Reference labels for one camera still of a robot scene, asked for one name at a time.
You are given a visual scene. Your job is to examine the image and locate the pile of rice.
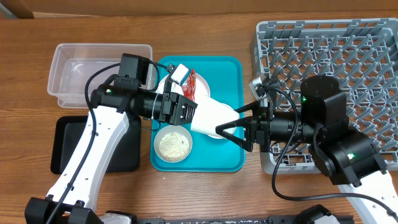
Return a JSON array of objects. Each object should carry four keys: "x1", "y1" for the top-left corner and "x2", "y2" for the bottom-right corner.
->
[{"x1": 159, "y1": 132, "x2": 190, "y2": 162}]

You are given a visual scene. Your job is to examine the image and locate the clear plastic bin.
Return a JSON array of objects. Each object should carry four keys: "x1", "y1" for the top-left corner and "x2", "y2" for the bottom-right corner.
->
[{"x1": 47, "y1": 43, "x2": 153, "y2": 109}]

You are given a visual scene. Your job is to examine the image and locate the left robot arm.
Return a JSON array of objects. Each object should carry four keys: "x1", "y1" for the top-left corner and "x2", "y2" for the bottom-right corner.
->
[{"x1": 24, "y1": 54, "x2": 197, "y2": 223}]

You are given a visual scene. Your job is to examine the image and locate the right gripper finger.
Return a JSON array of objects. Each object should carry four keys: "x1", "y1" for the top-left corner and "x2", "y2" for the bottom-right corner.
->
[
  {"x1": 235, "y1": 101, "x2": 260, "y2": 113},
  {"x1": 215, "y1": 116, "x2": 253, "y2": 152}
]

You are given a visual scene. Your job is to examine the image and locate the small white cup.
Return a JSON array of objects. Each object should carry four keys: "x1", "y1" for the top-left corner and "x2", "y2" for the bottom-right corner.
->
[{"x1": 190, "y1": 95, "x2": 240, "y2": 139}]

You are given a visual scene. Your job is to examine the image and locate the large white plate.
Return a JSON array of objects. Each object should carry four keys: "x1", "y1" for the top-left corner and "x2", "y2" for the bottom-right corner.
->
[{"x1": 155, "y1": 74, "x2": 211, "y2": 98}]

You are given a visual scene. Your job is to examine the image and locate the pink white bowl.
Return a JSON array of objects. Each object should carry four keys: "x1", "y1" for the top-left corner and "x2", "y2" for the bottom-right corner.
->
[{"x1": 207, "y1": 103, "x2": 236, "y2": 139}]

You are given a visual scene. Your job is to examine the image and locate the grey bowl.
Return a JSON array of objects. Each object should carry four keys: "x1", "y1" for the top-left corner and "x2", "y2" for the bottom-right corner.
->
[{"x1": 153, "y1": 125, "x2": 193, "y2": 162}]

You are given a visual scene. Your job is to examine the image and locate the red ketchup packet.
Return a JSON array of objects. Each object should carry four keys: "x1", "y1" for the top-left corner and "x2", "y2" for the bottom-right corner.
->
[{"x1": 182, "y1": 69, "x2": 196, "y2": 101}]

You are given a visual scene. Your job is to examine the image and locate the teal serving tray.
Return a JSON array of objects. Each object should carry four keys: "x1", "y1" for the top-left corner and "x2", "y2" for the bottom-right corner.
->
[{"x1": 150, "y1": 55, "x2": 246, "y2": 172}]

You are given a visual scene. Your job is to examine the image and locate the black tray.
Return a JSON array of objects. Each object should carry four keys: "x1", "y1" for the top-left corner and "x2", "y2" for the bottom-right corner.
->
[{"x1": 50, "y1": 115, "x2": 141, "y2": 174}]

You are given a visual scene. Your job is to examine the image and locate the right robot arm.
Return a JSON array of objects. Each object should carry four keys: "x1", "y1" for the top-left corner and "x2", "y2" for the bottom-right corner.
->
[{"x1": 215, "y1": 75, "x2": 397, "y2": 223}]

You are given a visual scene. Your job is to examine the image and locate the grey dishwasher rack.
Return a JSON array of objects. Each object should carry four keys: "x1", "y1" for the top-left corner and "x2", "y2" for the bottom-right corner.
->
[{"x1": 249, "y1": 18, "x2": 397, "y2": 171}]

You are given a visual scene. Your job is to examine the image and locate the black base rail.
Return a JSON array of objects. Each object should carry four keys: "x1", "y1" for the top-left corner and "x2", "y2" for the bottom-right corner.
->
[{"x1": 133, "y1": 215, "x2": 355, "y2": 224}]

